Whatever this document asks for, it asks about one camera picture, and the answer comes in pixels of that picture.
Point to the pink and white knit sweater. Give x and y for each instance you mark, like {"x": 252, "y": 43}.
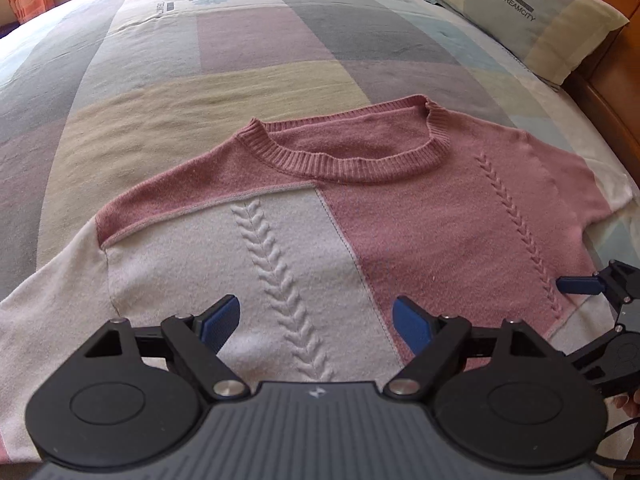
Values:
{"x": 425, "y": 210}

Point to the person's right hand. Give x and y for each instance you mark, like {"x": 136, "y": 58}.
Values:
{"x": 631, "y": 402}

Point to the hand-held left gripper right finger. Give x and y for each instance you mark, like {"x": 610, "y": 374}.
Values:
{"x": 412, "y": 327}

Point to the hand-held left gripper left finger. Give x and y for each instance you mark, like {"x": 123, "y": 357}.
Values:
{"x": 220, "y": 322}

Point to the patchwork pillow with flower print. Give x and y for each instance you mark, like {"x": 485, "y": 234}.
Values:
{"x": 525, "y": 15}

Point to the wooden headboard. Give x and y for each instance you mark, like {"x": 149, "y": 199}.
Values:
{"x": 610, "y": 105}

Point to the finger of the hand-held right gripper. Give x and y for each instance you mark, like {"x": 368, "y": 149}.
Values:
{"x": 595, "y": 345}
{"x": 580, "y": 285}

